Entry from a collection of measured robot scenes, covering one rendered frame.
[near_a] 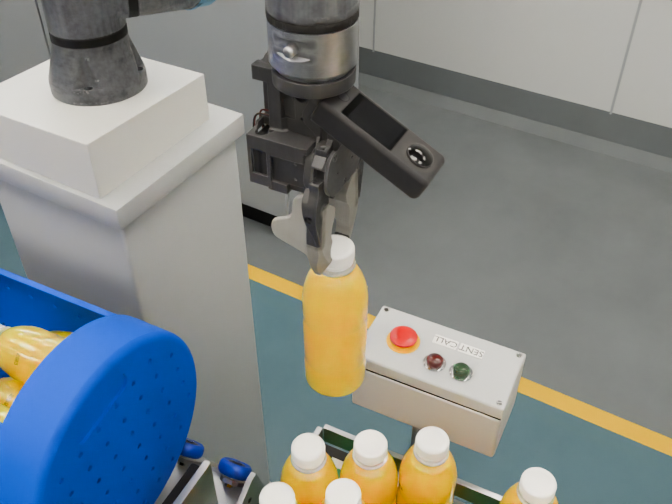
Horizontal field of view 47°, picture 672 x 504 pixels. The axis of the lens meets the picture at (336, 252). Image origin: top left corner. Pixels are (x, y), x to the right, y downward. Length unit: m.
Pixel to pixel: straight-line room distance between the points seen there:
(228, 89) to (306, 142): 1.98
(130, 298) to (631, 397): 1.64
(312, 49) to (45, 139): 0.67
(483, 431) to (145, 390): 0.41
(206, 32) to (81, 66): 1.39
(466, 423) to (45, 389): 0.50
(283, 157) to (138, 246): 0.61
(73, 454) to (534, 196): 2.56
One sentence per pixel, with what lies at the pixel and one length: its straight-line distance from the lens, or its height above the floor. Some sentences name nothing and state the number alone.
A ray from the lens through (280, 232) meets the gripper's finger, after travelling 0.74.
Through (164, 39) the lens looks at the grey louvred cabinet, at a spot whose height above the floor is 0.69.
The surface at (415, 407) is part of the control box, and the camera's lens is 1.01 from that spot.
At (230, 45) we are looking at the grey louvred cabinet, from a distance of 2.55.
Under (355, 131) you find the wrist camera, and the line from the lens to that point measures 0.64.
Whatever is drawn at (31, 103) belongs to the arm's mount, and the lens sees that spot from 1.29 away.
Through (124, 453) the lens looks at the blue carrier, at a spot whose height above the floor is 1.09.
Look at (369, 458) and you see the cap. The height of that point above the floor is 1.10.
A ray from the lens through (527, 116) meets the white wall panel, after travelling 3.61.
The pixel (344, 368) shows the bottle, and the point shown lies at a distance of 0.84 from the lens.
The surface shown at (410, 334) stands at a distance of 1.00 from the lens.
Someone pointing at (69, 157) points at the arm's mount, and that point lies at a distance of 1.19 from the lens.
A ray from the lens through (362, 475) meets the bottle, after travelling 0.92.
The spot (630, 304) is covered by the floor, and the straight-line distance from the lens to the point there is 2.79.
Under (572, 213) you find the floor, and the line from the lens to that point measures 3.12.
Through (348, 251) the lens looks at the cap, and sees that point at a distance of 0.76.
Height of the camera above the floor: 1.84
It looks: 41 degrees down
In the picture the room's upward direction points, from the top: straight up
